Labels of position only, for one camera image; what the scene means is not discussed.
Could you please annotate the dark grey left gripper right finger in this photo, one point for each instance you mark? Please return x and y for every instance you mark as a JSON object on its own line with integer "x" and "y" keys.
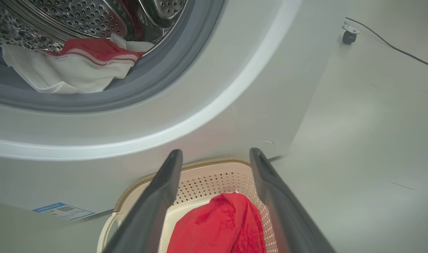
{"x": 287, "y": 221}

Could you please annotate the white front-load washing machine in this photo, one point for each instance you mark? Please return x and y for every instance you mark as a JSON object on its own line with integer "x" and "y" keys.
{"x": 252, "y": 88}

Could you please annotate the plain red garment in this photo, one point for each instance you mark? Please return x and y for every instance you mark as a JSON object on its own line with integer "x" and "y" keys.
{"x": 217, "y": 228}

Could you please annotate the blue energy label sticker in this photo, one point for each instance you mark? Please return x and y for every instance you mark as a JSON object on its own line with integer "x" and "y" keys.
{"x": 63, "y": 211}

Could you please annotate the metal partition leg with caster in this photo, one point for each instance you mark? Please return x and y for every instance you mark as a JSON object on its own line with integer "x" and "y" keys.
{"x": 349, "y": 35}

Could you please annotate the round filter cover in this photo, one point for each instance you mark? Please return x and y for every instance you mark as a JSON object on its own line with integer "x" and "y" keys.
{"x": 268, "y": 142}

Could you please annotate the red white striped garment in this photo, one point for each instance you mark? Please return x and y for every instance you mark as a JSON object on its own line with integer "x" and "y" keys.
{"x": 66, "y": 73}

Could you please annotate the cream perforated laundry basket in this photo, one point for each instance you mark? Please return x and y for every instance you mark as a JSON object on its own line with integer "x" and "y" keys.
{"x": 206, "y": 181}

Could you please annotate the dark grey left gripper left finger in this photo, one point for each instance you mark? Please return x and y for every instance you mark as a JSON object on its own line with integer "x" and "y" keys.
{"x": 147, "y": 218}

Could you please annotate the stainless steel washing machine drum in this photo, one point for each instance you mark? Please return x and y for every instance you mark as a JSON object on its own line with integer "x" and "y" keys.
{"x": 77, "y": 17}

